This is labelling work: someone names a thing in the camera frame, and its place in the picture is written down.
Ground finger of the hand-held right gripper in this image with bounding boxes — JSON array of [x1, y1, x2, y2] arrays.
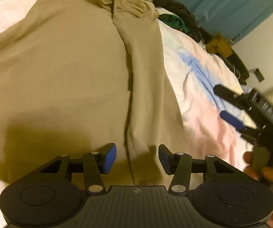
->
[[219, 110, 258, 136], [213, 85, 246, 106]]

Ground grey wall socket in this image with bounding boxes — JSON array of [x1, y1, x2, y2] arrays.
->
[[255, 68, 265, 83]]

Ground black sofa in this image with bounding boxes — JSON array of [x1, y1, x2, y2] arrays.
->
[[221, 51, 250, 85]]

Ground pile of mixed clothes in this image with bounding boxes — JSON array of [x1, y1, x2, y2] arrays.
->
[[129, 0, 204, 42]]

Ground tan printed garment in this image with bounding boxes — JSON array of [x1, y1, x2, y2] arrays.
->
[[0, 0, 204, 190]]

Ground wide blue curtain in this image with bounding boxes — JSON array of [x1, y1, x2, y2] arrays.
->
[[116, 0, 273, 42]]

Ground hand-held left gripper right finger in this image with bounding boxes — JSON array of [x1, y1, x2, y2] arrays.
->
[[158, 144, 242, 194]]

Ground yellow paper bag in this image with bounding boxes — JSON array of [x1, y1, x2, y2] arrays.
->
[[206, 33, 233, 58]]

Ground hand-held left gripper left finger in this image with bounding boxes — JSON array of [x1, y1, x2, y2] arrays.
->
[[32, 143, 117, 195]]

